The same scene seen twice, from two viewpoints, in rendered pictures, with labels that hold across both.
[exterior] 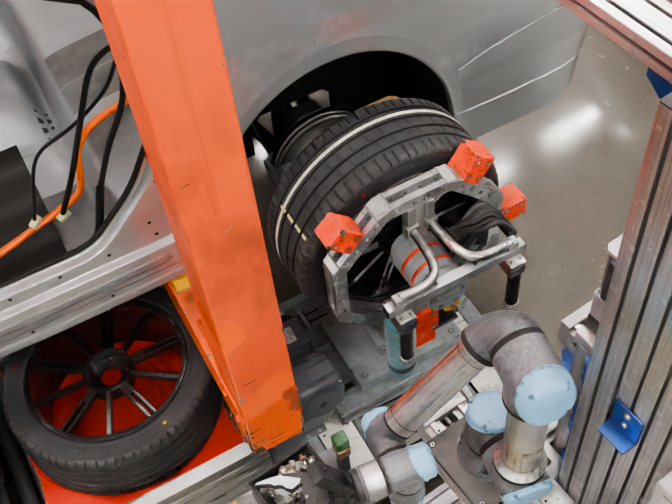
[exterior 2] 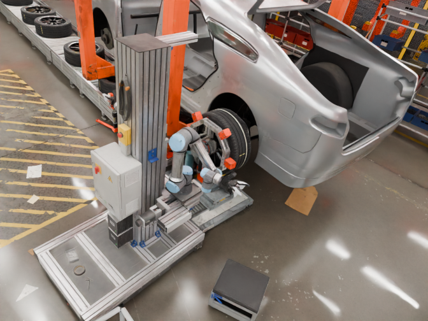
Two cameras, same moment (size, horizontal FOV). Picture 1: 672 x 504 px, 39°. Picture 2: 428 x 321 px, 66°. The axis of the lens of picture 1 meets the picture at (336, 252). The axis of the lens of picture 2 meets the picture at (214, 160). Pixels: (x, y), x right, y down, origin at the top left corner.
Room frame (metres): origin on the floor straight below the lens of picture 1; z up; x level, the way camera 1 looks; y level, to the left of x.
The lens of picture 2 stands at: (0.60, -2.68, 2.76)
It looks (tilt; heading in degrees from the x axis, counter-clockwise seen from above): 38 degrees down; 66
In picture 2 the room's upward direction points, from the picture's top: 11 degrees clockwise
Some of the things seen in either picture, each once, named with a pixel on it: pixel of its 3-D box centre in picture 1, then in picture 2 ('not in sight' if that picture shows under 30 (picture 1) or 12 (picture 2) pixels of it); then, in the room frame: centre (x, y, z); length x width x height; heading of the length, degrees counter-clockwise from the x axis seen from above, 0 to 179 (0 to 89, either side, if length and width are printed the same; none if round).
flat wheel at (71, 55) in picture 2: not in sight; (85, 53); (0.50, 3.26, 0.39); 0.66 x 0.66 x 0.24
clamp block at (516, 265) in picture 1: (508, 258); not in sight; (1.51, -0.46, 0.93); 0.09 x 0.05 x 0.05; 23
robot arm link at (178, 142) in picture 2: not in sight; (178, 162); (1.15, -0.84, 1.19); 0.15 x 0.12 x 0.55; 43
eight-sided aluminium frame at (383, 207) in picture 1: (414, 250); (207, 146); (1.63, -0.22, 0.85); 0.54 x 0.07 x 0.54; 113
